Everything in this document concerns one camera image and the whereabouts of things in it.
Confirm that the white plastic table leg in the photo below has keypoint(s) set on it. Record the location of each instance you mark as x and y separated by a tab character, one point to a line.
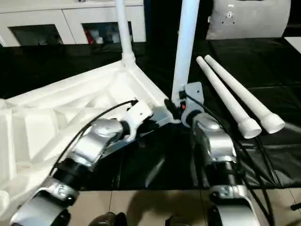
123	28
186	47
244	92
225	96

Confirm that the white plastic table top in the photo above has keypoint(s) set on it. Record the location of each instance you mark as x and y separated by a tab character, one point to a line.
47	122

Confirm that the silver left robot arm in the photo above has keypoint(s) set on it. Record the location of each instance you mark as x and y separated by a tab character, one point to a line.
89	150

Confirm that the black work mat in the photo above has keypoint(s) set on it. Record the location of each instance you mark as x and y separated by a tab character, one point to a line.
263	66

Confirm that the dark right robot foot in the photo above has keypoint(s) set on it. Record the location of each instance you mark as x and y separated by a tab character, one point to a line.
178	221

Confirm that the dark robot foot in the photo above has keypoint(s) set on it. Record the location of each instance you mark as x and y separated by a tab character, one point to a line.
107	220
178	221

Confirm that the dark left robot foot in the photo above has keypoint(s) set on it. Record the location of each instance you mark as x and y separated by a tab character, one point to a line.
107	220

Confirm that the grey cushion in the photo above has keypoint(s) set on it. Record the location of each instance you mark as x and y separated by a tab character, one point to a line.
249	19

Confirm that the white flat board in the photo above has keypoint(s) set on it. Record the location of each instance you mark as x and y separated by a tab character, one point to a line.
294	43

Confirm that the white cabinet with glass doors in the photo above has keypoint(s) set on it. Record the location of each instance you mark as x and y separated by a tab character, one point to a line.
61	21

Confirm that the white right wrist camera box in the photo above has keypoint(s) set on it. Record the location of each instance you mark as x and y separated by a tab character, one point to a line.
193	94

